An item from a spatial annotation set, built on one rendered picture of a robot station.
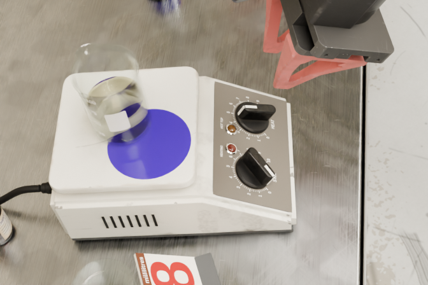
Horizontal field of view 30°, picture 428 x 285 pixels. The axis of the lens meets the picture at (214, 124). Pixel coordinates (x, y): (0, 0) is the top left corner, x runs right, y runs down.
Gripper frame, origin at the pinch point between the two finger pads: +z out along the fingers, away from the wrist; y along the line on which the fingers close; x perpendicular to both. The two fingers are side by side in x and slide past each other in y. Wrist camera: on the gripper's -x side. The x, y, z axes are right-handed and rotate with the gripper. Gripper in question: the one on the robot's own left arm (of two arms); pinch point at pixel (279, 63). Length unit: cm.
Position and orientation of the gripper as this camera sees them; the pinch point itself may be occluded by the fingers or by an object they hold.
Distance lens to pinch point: 65.0
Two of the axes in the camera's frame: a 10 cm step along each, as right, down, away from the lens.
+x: 8.9, 0.3, 4.5
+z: -4.1, 5.0, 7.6
